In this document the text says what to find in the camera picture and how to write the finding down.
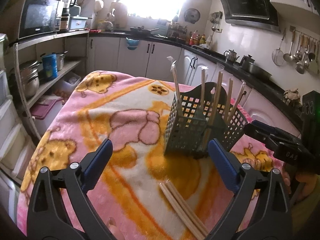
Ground chopsticks pair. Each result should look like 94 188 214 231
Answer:
159 183 204 240
163 180 209 238
227 82 246 124
200 66 208 111
223 78 233 124
167 56 183 116
202 72 223 149

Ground person's right hand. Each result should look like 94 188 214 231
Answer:
283 171 318 203

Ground plastic drawer unit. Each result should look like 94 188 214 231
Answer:
1 34 35 180

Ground hanging steel ladle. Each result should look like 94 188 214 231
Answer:
283 30 296 63

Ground steel cooking pot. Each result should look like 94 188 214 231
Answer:
240 55 271 81

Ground dark green utensil basket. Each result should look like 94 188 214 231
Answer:
164 82 248 159

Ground steel kettle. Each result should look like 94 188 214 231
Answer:
223 49 239 64

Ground pink cartoon blanket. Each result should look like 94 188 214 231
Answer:
16 70 288 240

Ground steel pots on shelf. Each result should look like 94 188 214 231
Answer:
8 60 42 99

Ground black range hood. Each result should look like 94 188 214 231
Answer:
220 0 280 33

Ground blue canister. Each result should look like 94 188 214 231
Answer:
40 53 57 80

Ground blue plastic storage box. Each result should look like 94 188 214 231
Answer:
68 16 88 31

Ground black microwave oven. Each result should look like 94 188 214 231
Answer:
18 0 63 39

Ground black frying pan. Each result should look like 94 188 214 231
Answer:
130 26 158 36

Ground blender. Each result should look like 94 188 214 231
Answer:
60 0 77 31

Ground wire skimmer strainer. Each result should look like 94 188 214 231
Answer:
272 28 286 67

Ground wall exhaust fan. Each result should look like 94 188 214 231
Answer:
183 8 201 24

